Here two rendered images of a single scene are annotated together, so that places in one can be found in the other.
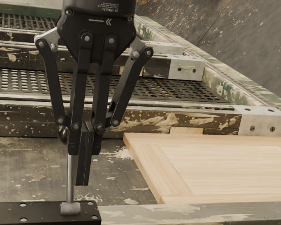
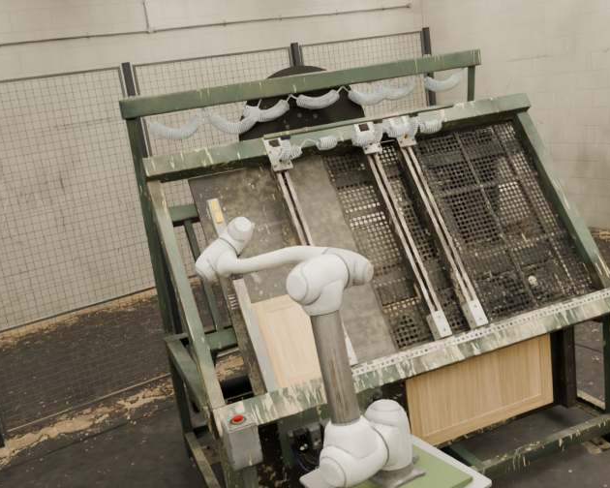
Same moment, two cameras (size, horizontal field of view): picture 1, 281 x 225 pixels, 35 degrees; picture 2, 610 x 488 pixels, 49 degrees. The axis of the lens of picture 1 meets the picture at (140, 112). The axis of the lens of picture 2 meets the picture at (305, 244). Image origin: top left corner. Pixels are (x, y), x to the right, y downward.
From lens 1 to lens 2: 2.73 m
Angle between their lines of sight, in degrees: 60
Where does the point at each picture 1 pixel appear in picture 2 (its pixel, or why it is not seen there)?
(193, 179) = (278, 315)
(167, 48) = (471, 314)
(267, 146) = not seen: hidden behind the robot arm
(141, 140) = not seen: hidden behind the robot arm
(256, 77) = not seen: outside the picture
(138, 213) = (242, 290)
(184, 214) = (245, 305)
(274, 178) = (290, 350)
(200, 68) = (438, 336)
